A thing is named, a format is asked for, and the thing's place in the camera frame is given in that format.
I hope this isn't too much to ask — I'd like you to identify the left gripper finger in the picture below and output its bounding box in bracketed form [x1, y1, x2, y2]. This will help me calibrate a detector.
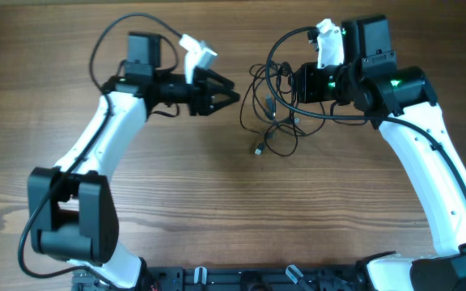
[206, 69, 235, 91]
[209, 92, 239, 112]

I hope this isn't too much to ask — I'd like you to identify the black usb cable bundle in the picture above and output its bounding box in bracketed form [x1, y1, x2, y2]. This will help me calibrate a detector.
[239, 60, 327, 158]

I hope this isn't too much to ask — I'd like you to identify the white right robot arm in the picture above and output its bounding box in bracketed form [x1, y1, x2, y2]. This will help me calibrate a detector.
[290, 15, 466, 290]

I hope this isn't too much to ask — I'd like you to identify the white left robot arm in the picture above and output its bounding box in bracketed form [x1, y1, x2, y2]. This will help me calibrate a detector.
[22, 32, 239, 290]

